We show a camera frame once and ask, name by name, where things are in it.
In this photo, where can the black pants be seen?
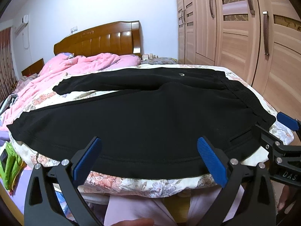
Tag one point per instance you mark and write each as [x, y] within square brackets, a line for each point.
[149, 121]

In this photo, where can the floral bed sheet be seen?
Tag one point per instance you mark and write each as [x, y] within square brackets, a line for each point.
[101, 183]

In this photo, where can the covered nightstand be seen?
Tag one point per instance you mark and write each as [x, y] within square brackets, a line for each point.
[154, 60]

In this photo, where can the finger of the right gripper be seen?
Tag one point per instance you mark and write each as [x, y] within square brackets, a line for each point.
[288, 121]

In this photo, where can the wooden headboard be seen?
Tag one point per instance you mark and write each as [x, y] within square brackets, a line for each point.
[120, 38]

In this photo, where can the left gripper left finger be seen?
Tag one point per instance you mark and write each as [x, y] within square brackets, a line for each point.
[42, 206]

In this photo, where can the patterned red curtain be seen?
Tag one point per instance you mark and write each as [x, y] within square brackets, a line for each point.
[7, 72]

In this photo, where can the pink quilt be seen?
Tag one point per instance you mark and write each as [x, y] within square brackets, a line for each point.
[77, 68]

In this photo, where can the white air conditioner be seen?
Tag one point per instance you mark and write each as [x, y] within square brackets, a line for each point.
[22, 25]

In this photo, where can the light wooden wardrobe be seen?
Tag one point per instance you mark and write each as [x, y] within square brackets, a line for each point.
[258, 40]

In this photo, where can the grey striped garment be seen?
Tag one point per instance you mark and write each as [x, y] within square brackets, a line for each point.
[8, 102]

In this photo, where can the green garment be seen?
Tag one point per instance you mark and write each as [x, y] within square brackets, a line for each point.
[11, 166]

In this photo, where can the dark wooden side cabinet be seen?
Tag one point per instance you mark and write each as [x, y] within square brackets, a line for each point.
[34, 68]

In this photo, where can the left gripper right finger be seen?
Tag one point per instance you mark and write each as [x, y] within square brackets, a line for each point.
[257, 206]

